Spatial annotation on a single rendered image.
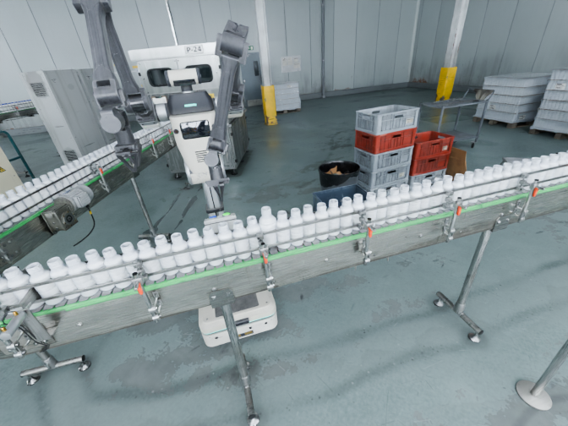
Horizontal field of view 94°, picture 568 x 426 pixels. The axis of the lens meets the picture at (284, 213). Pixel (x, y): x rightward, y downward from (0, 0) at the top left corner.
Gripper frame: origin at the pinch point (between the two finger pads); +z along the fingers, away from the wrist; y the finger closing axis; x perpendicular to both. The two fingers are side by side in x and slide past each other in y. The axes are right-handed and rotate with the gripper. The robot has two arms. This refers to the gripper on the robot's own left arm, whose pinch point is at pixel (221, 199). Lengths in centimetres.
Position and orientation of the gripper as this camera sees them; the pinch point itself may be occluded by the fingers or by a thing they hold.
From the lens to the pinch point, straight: 122.0
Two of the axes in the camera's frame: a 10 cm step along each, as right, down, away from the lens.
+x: -2.3, -1.3, 9.6
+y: 9.6, -2.0, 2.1
